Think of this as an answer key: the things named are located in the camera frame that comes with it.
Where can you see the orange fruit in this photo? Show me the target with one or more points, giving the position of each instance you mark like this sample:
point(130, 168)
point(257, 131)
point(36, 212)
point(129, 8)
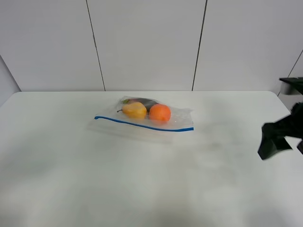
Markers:
point(160, 113)

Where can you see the dark purple eggplant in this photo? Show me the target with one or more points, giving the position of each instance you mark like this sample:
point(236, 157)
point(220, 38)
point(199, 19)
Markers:
point(148, 103)

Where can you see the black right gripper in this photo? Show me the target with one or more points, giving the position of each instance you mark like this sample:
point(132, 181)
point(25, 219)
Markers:
point(273, 133)

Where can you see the yellow pear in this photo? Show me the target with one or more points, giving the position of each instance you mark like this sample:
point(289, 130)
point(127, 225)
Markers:
point(134, 110)

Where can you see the clear zip bag blue seal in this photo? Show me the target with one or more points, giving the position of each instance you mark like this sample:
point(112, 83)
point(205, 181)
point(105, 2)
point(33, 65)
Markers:
point(108, 124)

